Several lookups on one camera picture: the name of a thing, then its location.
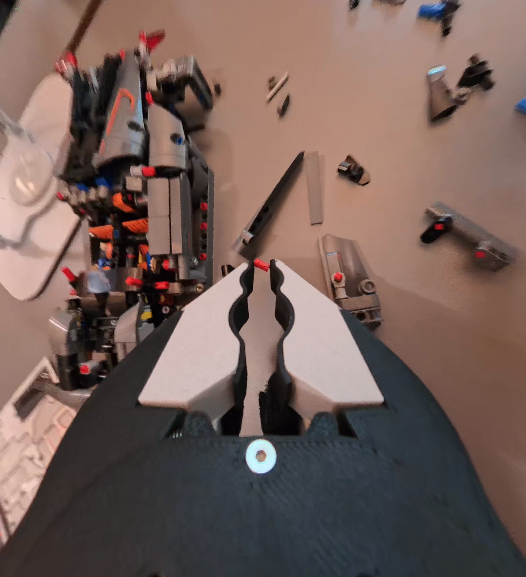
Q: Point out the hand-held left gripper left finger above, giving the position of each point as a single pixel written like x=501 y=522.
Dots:
x=186 y=360

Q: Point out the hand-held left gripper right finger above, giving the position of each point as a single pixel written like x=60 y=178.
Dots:
x=335 y=360

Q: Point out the grey beam sub-assembly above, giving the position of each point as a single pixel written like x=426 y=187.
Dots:
x=348 y=270

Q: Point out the toy car model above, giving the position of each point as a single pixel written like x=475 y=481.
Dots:
x=155 y=212

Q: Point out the grey panel with black connector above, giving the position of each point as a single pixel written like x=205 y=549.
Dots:
x=470 y=234

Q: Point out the grey triangular panel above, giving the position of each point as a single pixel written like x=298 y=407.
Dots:
x=272 y=198

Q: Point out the black rounded piece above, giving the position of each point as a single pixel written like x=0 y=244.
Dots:
x=354 y=170

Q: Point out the sticker sheet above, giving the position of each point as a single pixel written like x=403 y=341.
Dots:
x=15 y=450

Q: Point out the white book stand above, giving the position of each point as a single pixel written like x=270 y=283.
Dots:
x=15 y=234

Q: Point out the tiny dark grey piece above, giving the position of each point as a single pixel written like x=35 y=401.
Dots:
x=217 y=88

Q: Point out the dark grey toy piece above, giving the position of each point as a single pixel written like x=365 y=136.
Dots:
x=443 y=99

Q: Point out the black cross-shaped connector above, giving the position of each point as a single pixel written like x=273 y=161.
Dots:
x=476 y=74

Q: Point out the blue pin with black connector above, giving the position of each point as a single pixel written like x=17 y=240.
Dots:
x=432 y=10

